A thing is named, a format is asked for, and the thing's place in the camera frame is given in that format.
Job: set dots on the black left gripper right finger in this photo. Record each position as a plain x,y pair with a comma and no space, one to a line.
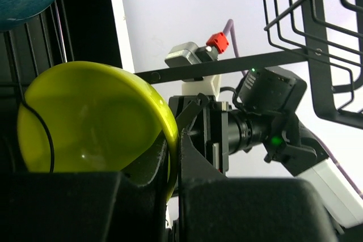
213,207

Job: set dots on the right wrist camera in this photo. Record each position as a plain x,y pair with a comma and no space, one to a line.
190,53

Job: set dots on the lime green bowl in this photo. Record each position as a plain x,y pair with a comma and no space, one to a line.
85,116

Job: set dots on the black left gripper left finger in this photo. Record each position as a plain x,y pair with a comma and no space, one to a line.
129,205

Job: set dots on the black wire dish rack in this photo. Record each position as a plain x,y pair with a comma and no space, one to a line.
35,43

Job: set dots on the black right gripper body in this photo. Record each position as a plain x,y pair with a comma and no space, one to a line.
219,131

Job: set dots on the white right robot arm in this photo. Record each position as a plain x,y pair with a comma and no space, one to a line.
263,112

